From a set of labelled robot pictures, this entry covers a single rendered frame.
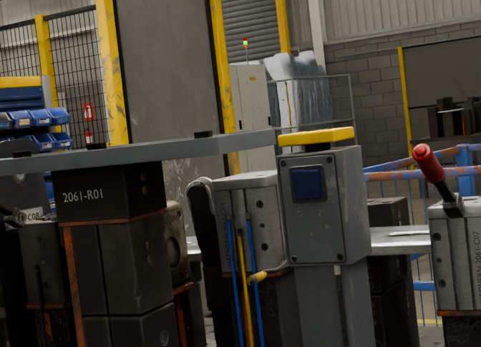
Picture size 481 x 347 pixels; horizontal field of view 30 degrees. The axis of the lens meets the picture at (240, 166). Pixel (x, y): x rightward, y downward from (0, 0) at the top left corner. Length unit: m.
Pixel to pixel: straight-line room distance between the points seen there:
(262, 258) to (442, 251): 0.22
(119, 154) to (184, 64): 3.80
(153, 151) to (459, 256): 0.35
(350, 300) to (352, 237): 0.06
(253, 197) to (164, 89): 3.52
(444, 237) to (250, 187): 0.24
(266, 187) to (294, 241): 0.19
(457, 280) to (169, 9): 3.81
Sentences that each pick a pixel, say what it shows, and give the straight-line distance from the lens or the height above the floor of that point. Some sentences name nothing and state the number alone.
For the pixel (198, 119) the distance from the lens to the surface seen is 4.79.
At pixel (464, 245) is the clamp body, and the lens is 1.01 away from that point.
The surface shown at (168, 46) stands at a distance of 4.65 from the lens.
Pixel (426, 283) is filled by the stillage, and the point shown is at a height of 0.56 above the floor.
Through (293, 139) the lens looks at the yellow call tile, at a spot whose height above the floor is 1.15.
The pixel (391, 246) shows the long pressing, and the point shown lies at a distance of 1.15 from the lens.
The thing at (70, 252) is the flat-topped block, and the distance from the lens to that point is 1.04.
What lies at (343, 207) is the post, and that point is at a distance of 0.87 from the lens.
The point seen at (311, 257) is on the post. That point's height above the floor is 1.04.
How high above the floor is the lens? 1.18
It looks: 3 degrees down
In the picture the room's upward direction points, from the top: 7 degrees counter-clockwise
